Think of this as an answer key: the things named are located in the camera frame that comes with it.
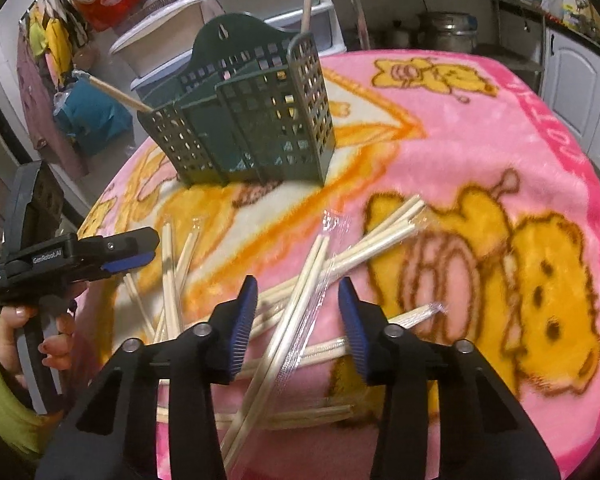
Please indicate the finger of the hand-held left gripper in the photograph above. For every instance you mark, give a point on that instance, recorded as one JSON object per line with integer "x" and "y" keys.
{"x": 130, "y": 262}

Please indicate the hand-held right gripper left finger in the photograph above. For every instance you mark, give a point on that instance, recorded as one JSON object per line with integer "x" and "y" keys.
{"x": 245, "y": 325}

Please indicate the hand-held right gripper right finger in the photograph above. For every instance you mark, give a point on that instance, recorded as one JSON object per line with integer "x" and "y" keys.
{"x": 356, "y": 335}

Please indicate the bunch of wooden chopsticks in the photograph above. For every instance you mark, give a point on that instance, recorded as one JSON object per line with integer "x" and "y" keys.
{"x": 300, "y": 330}

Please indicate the green plastic utensil basket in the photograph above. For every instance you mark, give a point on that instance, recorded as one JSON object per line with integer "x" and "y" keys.
{"x": 240, "y": 125}

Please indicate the bare wooden chopstick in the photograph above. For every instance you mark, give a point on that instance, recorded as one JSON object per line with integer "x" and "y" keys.
{"x": 307, "y": 0}

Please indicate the person's left forearm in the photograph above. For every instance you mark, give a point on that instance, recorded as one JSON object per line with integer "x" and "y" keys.
{"x": 5, "y": 410}

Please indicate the person's left hand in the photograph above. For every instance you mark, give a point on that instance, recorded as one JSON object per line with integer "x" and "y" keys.
{"x": 10, "y": 340}

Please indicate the pink hanging garment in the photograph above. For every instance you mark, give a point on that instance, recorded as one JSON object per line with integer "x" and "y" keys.
{"x": 32, "y": 95}

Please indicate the yellow hanging garment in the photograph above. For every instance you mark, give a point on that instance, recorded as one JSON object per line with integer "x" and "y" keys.
{"x": 57, "y": 47}

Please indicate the cream plastic drawer tower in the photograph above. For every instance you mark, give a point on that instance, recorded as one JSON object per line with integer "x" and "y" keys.
{"x": 150, "y": 45}

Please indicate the pink printed blanket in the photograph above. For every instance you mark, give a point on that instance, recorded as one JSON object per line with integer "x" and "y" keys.
{"x": 480, "y": 135}

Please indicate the steel pot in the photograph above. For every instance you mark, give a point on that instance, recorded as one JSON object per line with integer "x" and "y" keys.
{"x": 447, "y": 35}

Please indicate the white kitchen cabinets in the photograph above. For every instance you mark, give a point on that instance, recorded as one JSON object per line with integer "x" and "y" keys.
{"x": 575, "y": 95}

